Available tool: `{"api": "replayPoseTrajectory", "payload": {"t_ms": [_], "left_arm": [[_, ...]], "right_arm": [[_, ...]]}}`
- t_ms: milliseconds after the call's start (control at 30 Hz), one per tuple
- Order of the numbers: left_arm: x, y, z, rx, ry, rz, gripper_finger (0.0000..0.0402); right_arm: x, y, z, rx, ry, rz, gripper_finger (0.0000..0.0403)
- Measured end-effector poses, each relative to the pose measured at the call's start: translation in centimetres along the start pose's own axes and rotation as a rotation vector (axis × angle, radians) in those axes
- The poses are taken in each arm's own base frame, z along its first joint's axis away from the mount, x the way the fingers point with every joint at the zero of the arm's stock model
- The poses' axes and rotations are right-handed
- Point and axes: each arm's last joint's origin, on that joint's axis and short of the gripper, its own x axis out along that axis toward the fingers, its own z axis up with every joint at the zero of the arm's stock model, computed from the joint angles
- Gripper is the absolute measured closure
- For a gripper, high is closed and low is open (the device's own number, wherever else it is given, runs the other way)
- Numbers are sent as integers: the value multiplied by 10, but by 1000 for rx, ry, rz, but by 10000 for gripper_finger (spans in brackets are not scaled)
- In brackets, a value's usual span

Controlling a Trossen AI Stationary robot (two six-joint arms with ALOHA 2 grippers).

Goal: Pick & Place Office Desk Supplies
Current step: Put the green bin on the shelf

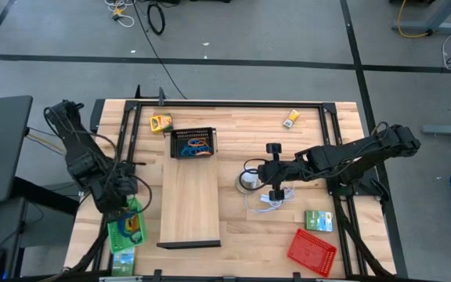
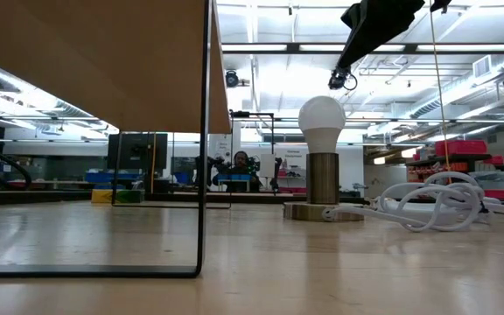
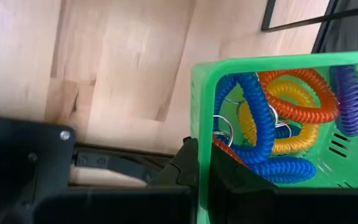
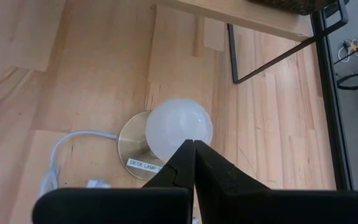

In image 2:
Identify wooden riser shelf black legs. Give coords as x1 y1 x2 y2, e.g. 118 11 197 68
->
0 0 232 279

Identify green yellow cardboard box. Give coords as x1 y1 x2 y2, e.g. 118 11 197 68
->
90 188 145 205

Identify black overhead beam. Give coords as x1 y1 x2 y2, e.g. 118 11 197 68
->
220 42 504 55

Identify white panel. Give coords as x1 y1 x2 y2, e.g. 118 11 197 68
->
259 152 277 179

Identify person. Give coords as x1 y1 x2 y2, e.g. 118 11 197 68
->
229 150 262 193

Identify dark screen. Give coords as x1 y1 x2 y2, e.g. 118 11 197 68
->
171 156 199 176

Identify black monitor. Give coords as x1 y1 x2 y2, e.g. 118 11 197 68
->
106 132 169 172

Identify blue storage bins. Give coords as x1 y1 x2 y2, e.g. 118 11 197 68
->
84 170 144 190

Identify black overhead camera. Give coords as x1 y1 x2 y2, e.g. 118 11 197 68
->
224 69 251 88
328 65 359 92

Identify thin yellow cord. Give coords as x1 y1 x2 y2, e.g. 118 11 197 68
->
429 0 453 185

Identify black stand frame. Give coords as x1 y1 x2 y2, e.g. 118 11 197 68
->
229 110 277 193

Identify white power strip with cable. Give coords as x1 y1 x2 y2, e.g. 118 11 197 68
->
321 170 504 234

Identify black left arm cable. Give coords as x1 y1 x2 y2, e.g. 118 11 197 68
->
0 115 33 193

